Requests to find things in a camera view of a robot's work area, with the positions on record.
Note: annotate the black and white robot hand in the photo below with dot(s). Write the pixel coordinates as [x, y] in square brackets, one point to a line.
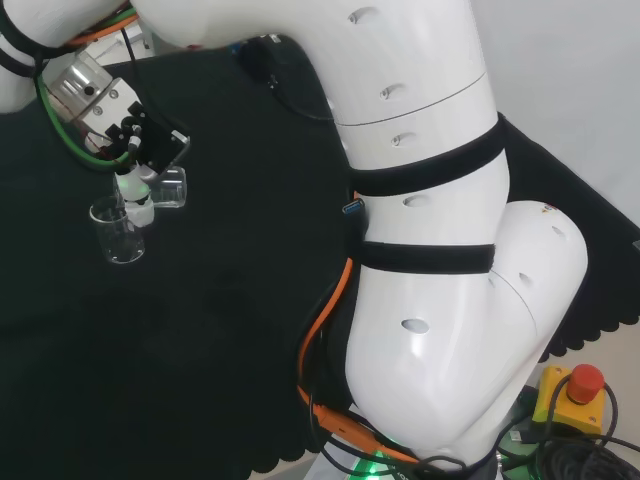
[150, 145]

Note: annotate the clear glass beaker with scale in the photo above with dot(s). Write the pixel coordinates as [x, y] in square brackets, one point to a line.
[172, 192]

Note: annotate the yellow stop button box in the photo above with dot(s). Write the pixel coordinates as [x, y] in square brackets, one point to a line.
[570, 405]

